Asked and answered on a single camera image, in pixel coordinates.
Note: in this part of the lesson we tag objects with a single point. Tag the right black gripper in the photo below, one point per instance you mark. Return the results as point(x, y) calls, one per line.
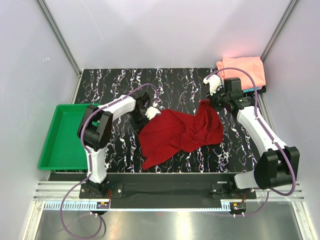
point(212, 97)

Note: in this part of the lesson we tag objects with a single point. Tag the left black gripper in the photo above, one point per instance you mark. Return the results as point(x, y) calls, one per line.
point(139, 126)

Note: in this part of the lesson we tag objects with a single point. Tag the red t shirt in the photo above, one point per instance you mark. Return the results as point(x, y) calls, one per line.
point(173, 131)

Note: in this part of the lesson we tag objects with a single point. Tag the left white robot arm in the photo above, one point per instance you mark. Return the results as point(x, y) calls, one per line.
point(95, 131)

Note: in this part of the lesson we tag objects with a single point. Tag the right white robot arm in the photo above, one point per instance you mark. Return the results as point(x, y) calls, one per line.
point(278, 163)

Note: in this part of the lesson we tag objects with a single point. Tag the folded teal t shirt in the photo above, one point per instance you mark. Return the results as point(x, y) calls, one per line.
point(251, 91)

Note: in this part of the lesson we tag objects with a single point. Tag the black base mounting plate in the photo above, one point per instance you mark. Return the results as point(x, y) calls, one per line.
point(179, 188)

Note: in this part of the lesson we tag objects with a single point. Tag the green plastic tray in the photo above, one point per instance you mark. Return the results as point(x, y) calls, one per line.
point(62, 150)

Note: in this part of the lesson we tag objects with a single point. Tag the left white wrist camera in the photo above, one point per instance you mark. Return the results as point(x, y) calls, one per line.
point(152, 112)

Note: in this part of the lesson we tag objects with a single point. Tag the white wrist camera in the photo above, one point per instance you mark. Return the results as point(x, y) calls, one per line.
point(214, 82)
point(152, 112)

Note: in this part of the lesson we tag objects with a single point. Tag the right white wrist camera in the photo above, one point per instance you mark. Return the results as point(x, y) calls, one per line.
point(214, 82)

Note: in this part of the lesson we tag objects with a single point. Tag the left aluminium frame post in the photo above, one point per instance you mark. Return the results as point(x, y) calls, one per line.
point(58, 35)

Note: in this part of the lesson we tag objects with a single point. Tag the aluminium frame post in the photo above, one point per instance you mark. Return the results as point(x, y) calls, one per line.
point(58, 35)
point(289, 10)

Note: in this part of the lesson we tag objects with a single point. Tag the right aluminium frame post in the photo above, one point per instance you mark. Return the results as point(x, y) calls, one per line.
point(289, 10)

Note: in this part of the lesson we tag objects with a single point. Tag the aluminium rail profile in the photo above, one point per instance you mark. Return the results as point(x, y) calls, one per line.
point(50, 190)

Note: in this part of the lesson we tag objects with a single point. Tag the white slotted cable duct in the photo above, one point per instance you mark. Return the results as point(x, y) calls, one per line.
point(114, 205)

